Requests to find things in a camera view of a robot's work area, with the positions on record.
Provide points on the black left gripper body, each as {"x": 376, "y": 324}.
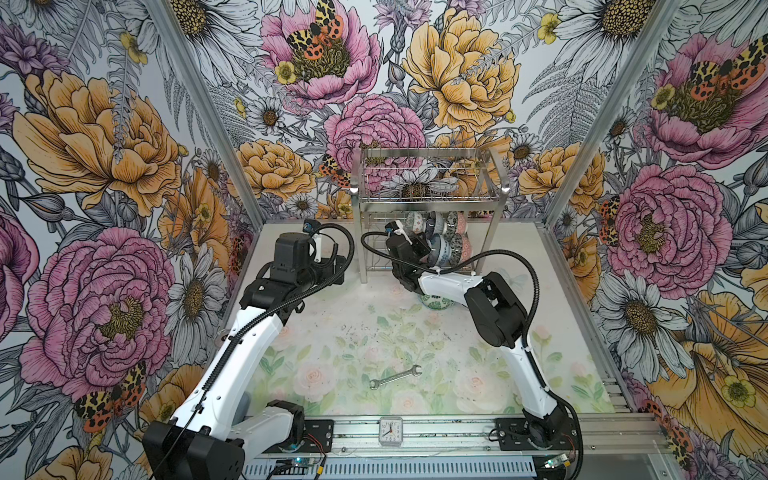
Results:
{"x": 324, "y": 268}

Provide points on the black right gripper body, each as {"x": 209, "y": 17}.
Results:
{"x": 420, "y": 247}

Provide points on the green geometric pattern bowl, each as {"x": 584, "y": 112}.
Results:
{"x": 416, "y": 222}

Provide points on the blue white floral bowl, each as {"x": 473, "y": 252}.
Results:
{"x": 441, "y": 251}

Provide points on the pink rimmed patterned bowl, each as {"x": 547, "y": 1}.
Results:
{"x": 458, "y": 222}

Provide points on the dark blue petal bowl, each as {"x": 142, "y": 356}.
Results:
{"x": 436, "y": 224}

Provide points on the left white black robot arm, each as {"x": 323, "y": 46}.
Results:
{"x": 205, "y": 437}

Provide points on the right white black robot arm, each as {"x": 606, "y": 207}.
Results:
{"x": 498, "y": 314}

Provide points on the silver metal dish rack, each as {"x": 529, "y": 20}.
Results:
{"x": 388, "y": 183}

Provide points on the green leaf pattern bowl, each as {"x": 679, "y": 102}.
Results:
{"x": 436, "y": 303}

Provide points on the silver combination wrench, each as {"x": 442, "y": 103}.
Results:
{"x": 413, "y": 371}

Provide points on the small white square clock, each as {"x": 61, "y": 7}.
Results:
{"x": 390, "y": 432}

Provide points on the green circuit board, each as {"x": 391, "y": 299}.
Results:
{"x": 299, "y": 466}

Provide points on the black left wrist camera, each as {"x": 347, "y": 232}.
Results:
{"x": 294, "y": 254}

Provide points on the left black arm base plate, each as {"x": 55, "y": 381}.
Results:
{"x": 317, "y": 438}

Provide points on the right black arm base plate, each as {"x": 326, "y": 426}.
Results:
{"x": 521, "y": 434}

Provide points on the aluminium front rail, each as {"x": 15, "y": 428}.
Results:
{"x": 600, "y": 434}

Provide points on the left aluminium corner post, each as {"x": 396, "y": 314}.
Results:
{"x": 188, "y": 72}

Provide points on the aluminium corner post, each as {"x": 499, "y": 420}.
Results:
{"x": 659, "y": 20}
{"x": 188, "y": 72}

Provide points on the right aluminium corner post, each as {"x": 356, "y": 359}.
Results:
{"x": 659, "y": 20}

